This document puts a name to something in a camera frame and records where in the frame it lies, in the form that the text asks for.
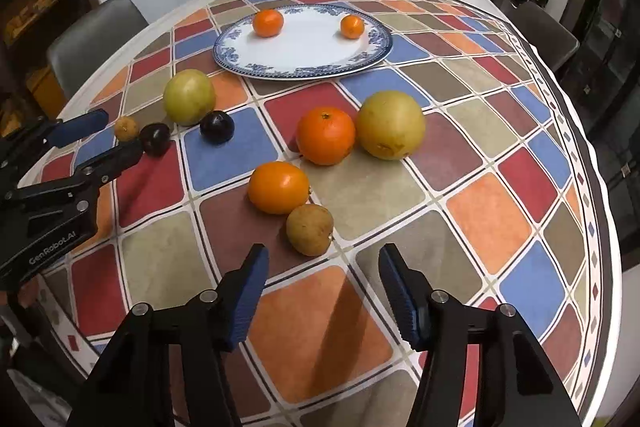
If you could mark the dark chair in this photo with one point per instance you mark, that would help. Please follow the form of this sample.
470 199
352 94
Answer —
86 45
554 43

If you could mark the large orange with stem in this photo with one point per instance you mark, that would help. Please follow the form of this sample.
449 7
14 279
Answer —
325 135

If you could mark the dark plum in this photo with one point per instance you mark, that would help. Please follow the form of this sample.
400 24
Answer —
155 139
217 127

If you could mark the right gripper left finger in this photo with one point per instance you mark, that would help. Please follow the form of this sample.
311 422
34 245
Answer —
130 383

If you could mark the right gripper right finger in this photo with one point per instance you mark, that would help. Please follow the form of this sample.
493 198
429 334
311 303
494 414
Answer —
517 384

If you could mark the dark chair right side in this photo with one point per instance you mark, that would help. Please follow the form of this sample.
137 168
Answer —
554 43

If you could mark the small orange mandarin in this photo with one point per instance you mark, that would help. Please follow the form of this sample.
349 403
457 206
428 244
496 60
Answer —
352 27

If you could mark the small brown kiwi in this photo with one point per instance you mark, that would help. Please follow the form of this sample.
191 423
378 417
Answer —
126 129

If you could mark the colourful checkered tablecloth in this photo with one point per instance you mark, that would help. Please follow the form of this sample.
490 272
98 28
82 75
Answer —
502 202

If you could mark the dark chair near left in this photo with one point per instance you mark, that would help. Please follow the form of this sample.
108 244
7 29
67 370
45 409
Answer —
86 45

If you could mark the blue white porcelain plate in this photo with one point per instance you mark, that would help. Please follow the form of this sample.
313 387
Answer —
310 45

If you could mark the orange persimmon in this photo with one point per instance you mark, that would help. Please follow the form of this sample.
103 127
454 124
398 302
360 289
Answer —
278 187

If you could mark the green pear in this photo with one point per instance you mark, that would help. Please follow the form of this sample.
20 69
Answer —
188 97

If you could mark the medium orange mandarin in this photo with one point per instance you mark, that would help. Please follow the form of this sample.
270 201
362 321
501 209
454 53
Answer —
268 23

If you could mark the yellow pear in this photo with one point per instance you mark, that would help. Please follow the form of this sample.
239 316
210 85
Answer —
390 125

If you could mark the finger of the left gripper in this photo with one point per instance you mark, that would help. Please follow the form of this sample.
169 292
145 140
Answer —
25 146
90 176

